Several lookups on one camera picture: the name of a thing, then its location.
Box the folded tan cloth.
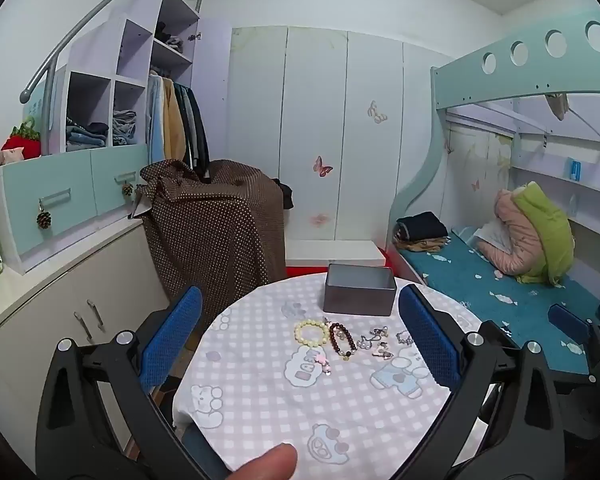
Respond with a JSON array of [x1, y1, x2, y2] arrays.
[[397, 237, 451, 254]]

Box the white low cabinet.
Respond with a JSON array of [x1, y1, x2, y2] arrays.
[[0, 217, 182, 461]]

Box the folded dark clothes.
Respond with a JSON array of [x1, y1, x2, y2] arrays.
[[396, 211, 449, 244]]

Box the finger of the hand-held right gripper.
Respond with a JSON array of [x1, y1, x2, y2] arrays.
[[548, 304, 600, 396]]

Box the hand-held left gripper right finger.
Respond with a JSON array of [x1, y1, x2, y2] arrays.
[[372, 284, 566, 480]]

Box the grey metal tin box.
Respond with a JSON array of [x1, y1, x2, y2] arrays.
[[323, 263, 397, 317]]

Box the teal bunk bed frame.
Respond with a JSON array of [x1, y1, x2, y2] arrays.
[[387, 0, 600, 281]]

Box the beige hanging cloth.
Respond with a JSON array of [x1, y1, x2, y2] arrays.
[[547, 92, 571, 121]]

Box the brown dotted cloth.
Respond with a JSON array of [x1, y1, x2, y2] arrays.
[[139, 158, 287, 333]]

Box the dark red bead bracelet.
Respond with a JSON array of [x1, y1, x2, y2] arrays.
[[328, 322, 357, 362]]

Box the white wardrobe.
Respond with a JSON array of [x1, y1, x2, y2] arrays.
[[227, 26, 448, 257]]

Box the dark hanging garments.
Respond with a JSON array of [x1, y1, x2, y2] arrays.
[[175, 82, 211, 182]]

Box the folded blue jeans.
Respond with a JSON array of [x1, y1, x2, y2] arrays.
[[66, 121, 110, 151]]

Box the folded light blue clothes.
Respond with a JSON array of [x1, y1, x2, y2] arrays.
[[112, 110, 137, 146]]

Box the grey metal handrail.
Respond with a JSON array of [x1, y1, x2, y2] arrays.
[[20, 0, 211, 103]]

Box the green padded jacket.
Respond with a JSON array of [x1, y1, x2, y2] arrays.
[[510, 181, 576, 286]]

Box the black cloth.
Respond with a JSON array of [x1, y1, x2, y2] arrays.
[[272, 178, 295, 211]]

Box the checked cartoon print tablecloth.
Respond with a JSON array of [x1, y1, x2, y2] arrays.
[[171, 272, 496, 480]]

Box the white board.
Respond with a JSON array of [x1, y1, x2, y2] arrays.
[[285, 240, 387, 267]]

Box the white cubby shelf unit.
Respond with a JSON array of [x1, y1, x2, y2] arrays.
[[45, 0, 201, 154]]

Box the tan hanging jacket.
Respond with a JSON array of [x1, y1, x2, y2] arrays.
[[162, 77, 186, 164]]

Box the person's left hand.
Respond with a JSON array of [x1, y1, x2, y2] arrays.
[[215, 442, 299, 480]]

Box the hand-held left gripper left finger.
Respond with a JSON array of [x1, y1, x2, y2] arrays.
[[35, 286, 231, 480]]

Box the light blue hanging shirt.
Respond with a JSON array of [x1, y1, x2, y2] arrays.
[[146, 75, 165, 166]]

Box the red strawberry plush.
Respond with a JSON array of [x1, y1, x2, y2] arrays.
[[1, 117, 42, 161]]

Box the teal drawer unit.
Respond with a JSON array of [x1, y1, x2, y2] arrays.
[[0, 145, 149, 276]]

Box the red box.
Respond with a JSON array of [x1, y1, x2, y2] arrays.
[[285, 250, 404, 281]]

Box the yellow bead bracelet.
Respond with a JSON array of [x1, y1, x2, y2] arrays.
[[294, 319, 329, 346]]

